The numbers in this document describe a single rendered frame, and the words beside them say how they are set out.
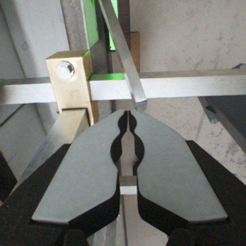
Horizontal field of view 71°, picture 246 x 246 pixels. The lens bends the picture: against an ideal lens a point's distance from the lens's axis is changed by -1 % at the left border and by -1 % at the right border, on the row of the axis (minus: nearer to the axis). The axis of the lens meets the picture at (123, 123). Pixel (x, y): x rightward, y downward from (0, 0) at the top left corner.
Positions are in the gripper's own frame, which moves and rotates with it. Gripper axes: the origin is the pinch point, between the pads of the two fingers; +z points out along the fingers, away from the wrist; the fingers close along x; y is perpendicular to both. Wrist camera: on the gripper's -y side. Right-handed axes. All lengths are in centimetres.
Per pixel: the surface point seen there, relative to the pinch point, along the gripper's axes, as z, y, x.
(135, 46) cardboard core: 89, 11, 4
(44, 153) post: 2.6, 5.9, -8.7
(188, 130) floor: 97, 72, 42
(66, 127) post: 7.2, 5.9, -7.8
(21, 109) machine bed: 28.7, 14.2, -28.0
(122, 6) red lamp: 26.8, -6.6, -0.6
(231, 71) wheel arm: 14.4, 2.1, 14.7
